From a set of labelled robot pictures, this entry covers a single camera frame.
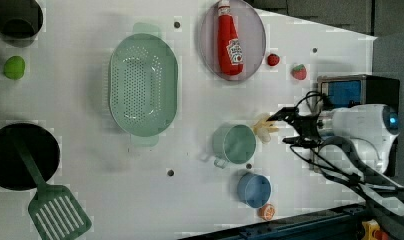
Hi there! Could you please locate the black round pan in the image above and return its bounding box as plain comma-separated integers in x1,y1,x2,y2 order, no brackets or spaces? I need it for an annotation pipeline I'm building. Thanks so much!
0,123,61,191

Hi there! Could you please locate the grey round plate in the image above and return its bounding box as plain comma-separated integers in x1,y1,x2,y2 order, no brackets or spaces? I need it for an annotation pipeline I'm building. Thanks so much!
199,0,266,81

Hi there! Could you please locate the black toaster oven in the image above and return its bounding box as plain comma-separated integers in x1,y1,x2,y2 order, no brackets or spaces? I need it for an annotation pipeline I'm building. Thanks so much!
317,75,400,173

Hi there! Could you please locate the yellow plush banana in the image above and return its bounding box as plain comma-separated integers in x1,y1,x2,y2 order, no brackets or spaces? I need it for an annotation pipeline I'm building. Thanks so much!
252,113,279,144

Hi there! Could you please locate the red strawberry toy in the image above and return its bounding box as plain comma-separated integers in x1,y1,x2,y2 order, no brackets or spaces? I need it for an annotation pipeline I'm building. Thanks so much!
291,64,307,80

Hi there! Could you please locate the orange slice toy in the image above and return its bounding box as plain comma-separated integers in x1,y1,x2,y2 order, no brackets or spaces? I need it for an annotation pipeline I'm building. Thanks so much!
258,203,275,221

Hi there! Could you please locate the green perforated colander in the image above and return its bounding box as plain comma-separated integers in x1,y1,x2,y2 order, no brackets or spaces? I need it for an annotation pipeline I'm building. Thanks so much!
109,33,178,137

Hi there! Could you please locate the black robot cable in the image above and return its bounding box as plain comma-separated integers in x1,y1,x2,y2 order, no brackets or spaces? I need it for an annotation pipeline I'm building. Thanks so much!
288,90,404,214

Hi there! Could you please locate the small red tomato toy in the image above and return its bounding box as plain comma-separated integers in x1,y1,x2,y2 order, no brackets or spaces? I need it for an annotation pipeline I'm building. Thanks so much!
267,54,280,66

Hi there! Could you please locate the green lime toy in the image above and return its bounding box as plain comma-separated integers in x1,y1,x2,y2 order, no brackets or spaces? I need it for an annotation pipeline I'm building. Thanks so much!
3,56,25,80

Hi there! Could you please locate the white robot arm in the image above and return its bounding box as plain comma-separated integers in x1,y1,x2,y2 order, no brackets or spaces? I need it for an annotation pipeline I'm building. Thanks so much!
267,104,404,240

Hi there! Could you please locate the green mug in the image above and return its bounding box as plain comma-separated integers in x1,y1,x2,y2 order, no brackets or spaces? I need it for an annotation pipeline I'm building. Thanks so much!
198,123,257,169

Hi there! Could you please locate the blue cup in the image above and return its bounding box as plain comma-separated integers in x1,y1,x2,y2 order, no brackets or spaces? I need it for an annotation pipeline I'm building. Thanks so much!
237,172,271,208

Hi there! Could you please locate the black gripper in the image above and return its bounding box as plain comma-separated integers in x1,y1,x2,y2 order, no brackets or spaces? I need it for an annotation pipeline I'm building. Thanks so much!
268,107,322,149

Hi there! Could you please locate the green spatula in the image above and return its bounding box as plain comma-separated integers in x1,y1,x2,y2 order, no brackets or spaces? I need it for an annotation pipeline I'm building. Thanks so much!
13,137,92,240

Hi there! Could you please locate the black round pot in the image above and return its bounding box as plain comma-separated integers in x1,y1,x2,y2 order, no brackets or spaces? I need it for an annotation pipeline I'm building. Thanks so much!
0,0,44,39

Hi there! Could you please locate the red ketchup bottle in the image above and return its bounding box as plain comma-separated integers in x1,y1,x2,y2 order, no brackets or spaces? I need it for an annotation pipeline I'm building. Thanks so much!
217,0,244,76

